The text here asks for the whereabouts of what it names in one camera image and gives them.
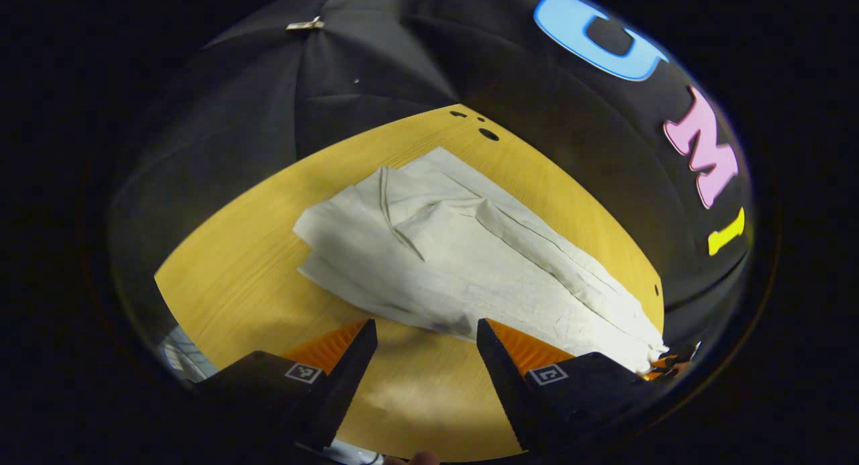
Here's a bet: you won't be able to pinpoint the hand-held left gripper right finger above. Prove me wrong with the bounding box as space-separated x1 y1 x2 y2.
476 318 656 453

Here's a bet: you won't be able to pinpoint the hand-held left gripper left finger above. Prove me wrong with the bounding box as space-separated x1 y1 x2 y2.
195 319 378 452

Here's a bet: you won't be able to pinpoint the white jeans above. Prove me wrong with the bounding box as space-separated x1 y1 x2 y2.
293 146 669 376

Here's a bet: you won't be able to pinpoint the black backdrop cloth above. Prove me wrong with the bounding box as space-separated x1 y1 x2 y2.
109 0 756 362

